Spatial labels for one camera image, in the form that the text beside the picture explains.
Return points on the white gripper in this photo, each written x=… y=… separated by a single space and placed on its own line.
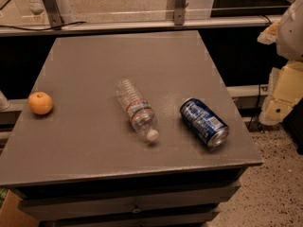
x=291 y=35

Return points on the clear plastic water bottle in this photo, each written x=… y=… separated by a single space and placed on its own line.
x=139 y=110

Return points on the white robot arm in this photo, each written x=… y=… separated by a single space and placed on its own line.
x=289 y=38

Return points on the blue soda can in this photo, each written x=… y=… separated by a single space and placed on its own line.
x=204 y=122

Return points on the metal drawer knob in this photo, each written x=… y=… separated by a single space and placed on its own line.
x=136 y=210

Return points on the grey drawer cabinet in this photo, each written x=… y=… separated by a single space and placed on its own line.
x=83 y=165

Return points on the orange fruit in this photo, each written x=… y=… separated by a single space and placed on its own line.
x=40 y=103

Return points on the cardboard box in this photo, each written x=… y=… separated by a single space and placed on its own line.
x=12 y=216

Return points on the grey metal bracket centre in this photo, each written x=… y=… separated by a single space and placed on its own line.
x=179 y=12

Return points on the grey metal bracket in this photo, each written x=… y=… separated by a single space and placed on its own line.
x=179 y=12
x=53 y=14

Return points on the grey metal bracket left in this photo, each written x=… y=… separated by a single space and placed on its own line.
x=53 y=14

